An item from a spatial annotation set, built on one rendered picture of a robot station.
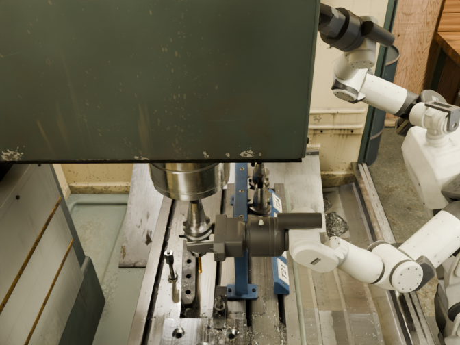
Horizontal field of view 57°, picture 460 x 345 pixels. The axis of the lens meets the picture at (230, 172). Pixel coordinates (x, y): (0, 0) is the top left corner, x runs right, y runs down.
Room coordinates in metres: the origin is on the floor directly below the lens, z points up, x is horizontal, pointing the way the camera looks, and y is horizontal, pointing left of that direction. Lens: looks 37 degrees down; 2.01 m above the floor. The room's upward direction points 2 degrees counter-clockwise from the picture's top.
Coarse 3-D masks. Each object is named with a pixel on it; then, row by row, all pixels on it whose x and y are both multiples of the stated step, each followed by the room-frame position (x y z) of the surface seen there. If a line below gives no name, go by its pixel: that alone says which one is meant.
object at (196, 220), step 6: (192, 204) 0.65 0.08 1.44; (198, 204) 0.66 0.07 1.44; (192, 210) 0.65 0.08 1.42; (198, 210) 0.65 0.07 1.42; (192, 216) 0.65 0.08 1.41; (198, 216) 0.65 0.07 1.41; (204, 216) 0.66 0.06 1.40; (192, 222) 0.65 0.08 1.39; (198, 222) 0.65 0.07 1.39; (204, 222) 0.65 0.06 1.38; (192, 228) 0.65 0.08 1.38; (198, 228) 0.65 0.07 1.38
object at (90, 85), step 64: (0, 0) 0.55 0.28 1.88; (64, 0) 0.55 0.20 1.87; (128, 0) 0.54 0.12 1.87; (192, 0) 0.54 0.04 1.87; (256, 0) 0.53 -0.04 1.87; (320, 0) 0.54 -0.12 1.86; (0, 64) 0.55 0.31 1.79; (64, 64) 0.55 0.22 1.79; (128, 64) 0.54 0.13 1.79; (192, 64) 0.54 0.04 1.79; (256, 64) 0.53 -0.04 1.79; (0, 128) 0.56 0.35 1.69; (64, 128) 0.55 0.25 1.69; (128, 128) 0.55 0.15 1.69; (192, 128) 0.54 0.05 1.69; (256, 128) 0.53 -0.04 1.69
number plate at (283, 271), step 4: (280, 260) 0.92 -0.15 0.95; (280, 264) 0.90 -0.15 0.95; (284, 264) 0.91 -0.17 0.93; (280, 268) 0.88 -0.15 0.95; (284, 268) 0.89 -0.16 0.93; (280, 272) 0.86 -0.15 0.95; (284, 272) 0.88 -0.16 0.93; (280, 276) 0.85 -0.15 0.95; (284, 276) 0.86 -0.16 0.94; (284, 280) 0.84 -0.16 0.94; (288, 280) 0.86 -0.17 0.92; (288, 284) 0.84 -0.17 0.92
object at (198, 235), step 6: (186, 222) 0.67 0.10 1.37; (186, 228) 0.65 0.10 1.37; (204, 228) 0.65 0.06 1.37; (210, 228) 0.66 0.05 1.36; (186, 234) 0.65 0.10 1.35; (192, 234) 0.64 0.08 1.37; (198, 234) 0.64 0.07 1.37; (204, 234) 0.64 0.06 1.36; (210, 234) 0.65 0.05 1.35; (192, 240) 0.64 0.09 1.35; (198, 240) 0.64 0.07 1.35
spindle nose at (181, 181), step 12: (156, 168) 0.61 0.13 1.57; (168, 168) 0.59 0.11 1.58; (180, 168) 0.59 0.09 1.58; (192, 168) 0.59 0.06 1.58; (204, 168) 0.60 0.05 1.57; (216, 168) 0.61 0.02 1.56; (228, 168) 0.64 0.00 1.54; (156, 180) 0.61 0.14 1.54; (168, 180) 0.59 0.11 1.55; (180, 180) 0.59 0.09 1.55; (192, 180) 0.59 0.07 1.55; (204, 180) 0.59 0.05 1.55; (216, 180) 0.61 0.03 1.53; (228, 180) 0.64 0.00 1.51; (168, 192) 0.60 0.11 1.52; (180, 192) 0.59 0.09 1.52; (192, 192) 0.59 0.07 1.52; (204, 192) 0.59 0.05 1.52; (216, 192) 0.61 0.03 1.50
